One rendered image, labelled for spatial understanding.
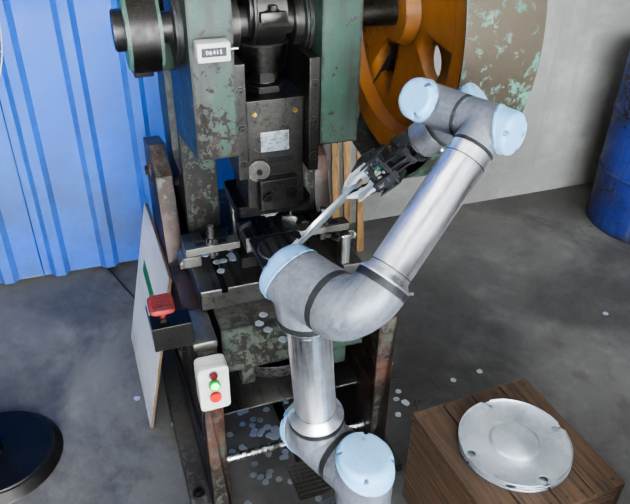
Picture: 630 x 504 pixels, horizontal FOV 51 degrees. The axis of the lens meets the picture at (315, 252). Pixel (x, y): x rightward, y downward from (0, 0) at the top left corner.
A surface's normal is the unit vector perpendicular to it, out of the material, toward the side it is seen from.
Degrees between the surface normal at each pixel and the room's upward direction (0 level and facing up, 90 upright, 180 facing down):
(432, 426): 0
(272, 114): 90
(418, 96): 64
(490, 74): 95
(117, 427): 0
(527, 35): 85
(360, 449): 7
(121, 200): 90
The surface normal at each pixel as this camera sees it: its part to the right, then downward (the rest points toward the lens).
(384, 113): -0.30, -0.59
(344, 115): 0.33, 0.52
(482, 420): 0.01, -0.84
